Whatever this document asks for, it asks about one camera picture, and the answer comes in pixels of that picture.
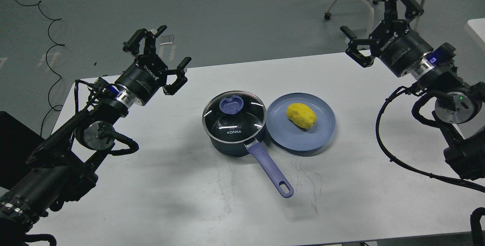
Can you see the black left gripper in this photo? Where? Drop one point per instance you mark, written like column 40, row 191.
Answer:
column 147, row 74

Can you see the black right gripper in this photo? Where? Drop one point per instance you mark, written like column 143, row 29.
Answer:
column 393, row 41

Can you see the glass lid purple knob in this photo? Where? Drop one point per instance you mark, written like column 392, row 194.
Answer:
column 234, row 117

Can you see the yellow potato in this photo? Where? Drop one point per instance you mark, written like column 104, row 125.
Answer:
column 301, row 115

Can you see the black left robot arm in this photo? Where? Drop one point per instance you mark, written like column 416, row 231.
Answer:
column 63, row 166

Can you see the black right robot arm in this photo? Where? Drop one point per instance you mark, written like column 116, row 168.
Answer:
column 444, row 98

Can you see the silver floor socket plate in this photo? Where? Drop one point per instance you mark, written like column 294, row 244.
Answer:
column 166, row 39

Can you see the white side table corner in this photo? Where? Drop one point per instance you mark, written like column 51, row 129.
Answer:
column 476, row 30

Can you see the blue round plate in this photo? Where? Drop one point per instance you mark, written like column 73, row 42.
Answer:
column 288, row 135

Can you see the black box at left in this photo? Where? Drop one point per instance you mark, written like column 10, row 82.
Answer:
column 17, row 141

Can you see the dark blue saucepan purple handle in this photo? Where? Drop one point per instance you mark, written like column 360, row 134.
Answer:
column 254, row 147

